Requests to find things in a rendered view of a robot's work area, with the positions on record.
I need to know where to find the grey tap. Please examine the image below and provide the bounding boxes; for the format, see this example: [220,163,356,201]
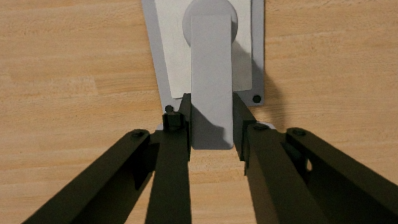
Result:
[155,0,252,150]

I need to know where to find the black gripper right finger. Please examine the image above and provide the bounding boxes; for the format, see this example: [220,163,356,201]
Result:
[233,93,398,224]

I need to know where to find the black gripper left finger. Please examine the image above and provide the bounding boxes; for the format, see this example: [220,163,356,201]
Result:
[21,93,192,224]

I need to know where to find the grey mounting plate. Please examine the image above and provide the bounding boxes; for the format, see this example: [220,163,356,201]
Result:
[141,0,264,114]

